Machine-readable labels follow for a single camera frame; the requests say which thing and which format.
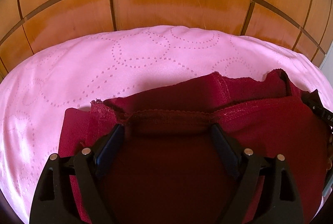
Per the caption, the pink patterned bed sheet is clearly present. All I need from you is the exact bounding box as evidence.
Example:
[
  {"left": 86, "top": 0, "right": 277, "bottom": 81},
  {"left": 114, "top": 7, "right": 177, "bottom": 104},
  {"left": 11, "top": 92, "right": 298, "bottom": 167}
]
[{"left": 1, "top": 26, "right": 332, "bottom": 223}]

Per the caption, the dark red garment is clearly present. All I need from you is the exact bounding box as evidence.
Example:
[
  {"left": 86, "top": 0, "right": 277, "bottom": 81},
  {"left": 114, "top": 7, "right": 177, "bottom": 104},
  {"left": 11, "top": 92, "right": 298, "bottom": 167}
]
[{"left": 59, "top": 69, "right": 332, "bottom": 223}]

